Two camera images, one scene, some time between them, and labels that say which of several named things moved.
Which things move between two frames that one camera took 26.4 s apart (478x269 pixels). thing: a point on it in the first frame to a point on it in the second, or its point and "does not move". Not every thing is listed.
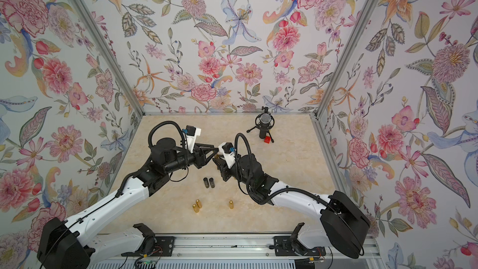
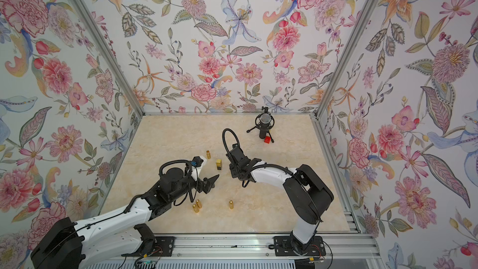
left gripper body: x=193 y=159 to x=195 y=184
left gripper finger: x=209 y=155 to x=206 y=184
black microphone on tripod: x=264 y=121 does not move
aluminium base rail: x=237 y=251 does not move
